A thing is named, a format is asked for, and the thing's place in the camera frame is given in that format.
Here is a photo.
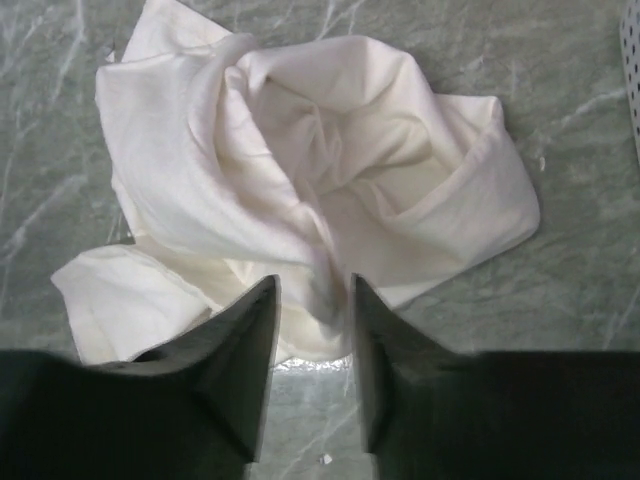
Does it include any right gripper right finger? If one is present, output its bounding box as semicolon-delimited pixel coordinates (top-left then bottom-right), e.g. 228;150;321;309
351;275;639;479

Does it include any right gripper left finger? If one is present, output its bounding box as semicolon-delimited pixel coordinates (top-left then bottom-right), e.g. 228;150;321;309
1;276;277;479

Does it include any cream white t-shirt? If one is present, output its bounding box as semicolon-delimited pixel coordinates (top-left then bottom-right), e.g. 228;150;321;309
52;1;540;364

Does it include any white laundry basket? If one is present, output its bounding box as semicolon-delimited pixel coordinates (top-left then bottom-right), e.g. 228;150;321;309
618;0;640;157

